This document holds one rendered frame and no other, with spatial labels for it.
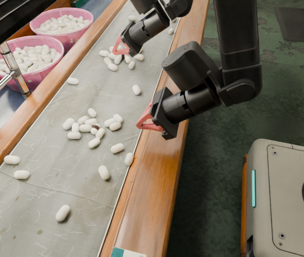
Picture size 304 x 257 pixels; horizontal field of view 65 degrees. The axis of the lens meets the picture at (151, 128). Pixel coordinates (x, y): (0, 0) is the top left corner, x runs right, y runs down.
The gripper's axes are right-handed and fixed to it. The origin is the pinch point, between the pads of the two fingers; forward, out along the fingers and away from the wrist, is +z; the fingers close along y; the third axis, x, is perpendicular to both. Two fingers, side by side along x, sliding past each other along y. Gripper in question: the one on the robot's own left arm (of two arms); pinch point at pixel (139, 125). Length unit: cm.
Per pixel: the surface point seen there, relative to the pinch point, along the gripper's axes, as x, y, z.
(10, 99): -23, -14, 48
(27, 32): -36, -49, 53
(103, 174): 0.7, 11.3, 8.0
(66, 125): -9.0, -0.8, 19.2
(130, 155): 3.6, 4.9, 4.7
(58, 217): -2.5, 22.2, 12.1
